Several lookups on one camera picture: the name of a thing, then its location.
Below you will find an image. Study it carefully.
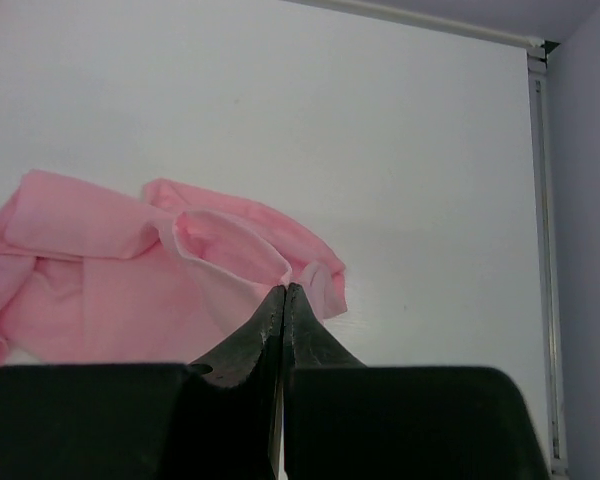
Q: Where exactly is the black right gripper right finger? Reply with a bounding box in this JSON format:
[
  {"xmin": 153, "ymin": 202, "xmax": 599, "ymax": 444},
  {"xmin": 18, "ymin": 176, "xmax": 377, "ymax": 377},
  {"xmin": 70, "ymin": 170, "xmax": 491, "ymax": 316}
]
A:
[{"xmin": 283, "ymin": 284, "xmax": 550, "ymax": 479}]

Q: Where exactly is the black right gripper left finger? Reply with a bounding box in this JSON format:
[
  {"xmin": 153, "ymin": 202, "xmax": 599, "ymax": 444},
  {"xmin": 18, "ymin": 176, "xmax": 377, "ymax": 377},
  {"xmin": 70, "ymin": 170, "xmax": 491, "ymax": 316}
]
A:
[{"xmin": 0, "ymin": 287, "xmax": 285, "ymax": 479}]

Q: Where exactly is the pink t shirt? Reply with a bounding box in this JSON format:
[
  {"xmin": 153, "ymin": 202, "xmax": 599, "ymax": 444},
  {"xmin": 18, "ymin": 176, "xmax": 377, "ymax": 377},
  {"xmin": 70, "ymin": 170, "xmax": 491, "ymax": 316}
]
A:
[{"xmin": 0, "ymin": 170, "xmax": 347, "ymax": 365}]

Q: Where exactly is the aluminium table edge rail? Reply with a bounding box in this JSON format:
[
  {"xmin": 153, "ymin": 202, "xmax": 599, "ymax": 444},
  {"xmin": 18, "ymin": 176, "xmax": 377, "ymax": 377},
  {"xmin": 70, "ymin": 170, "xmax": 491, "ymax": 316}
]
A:
[{"xmin": 308, "ymin": 1, "xmax": 568, "ymax": 475}]

